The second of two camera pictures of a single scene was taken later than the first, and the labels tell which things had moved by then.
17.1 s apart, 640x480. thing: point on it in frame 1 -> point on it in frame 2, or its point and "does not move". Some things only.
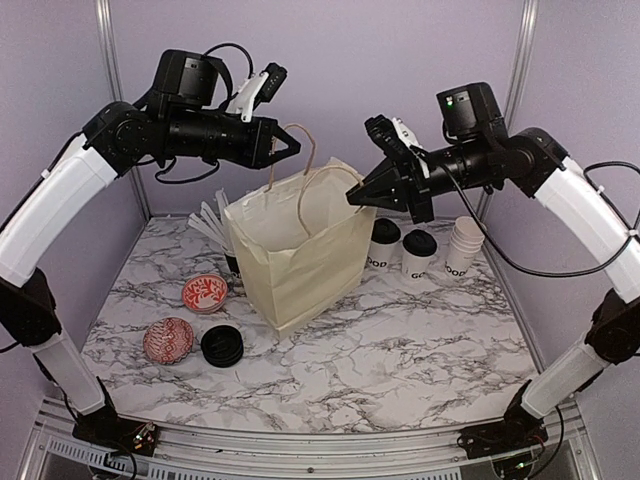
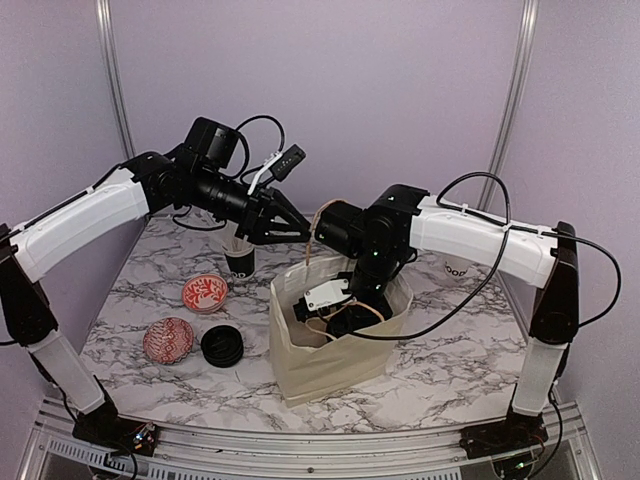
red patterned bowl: (168, 340) does not move
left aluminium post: (104, 10) does not move
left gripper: (257, 152) -> (253, 220)
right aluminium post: (527, 26) does not move
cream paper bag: (303, 245) -> (311, 365)
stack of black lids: (222, 346) does not move
